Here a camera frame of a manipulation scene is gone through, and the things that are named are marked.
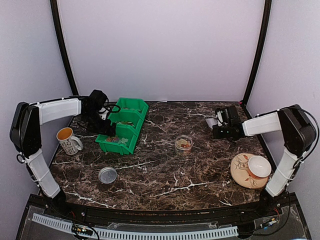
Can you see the green bin colourful candies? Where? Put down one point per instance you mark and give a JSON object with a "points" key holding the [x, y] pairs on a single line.
{"points": [[123, 143]]}

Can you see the green bin mixed candies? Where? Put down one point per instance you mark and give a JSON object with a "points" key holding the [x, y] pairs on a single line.
{"points": [[127, 118]]}

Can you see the right black frame post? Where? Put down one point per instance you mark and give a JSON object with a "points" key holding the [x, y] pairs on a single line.
{"points": [[259, 51]]}

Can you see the beige floral plate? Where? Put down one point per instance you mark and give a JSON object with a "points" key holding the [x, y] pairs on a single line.
{"points": [[239, 171]]}

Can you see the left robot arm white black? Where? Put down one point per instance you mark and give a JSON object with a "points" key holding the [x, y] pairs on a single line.
{"points": [[25, 131]]}

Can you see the black frame post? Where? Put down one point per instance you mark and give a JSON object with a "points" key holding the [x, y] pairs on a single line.
{"points": [[259, 51], [62, 46]]}

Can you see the black front rail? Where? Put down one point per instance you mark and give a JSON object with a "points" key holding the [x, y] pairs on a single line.
{"points": [[235, 215]]}

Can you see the grey round plastic lid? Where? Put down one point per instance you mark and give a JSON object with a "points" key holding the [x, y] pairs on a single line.
{"points": [[107, 175]]}

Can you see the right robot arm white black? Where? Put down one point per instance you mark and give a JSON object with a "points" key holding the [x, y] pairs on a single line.
{"points": [[300, 131]]}

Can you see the metal scoop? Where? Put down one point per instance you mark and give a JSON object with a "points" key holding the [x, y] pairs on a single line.
{"points": [[211, 122]]}

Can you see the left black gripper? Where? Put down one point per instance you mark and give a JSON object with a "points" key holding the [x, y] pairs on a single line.
{"points": [[104, 130]]}

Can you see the white slotted cable duct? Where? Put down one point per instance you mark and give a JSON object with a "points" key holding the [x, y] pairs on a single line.
{"points": [[98, 233]]}

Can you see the left black frame post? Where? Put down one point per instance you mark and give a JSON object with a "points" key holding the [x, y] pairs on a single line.
{"points": [[62, 46]]}

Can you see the white orange bowl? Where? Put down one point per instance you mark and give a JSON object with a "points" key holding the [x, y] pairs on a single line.
{"points": [[259, 167]]}

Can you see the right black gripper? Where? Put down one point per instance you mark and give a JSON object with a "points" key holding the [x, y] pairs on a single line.
{"points": [[216, 134]]}

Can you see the white patterned mug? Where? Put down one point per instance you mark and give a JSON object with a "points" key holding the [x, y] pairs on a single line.
{"points": [[69, 142]]}

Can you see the clear plastic cup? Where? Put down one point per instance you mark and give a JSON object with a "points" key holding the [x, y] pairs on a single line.
{"points": [[183, 145]]}

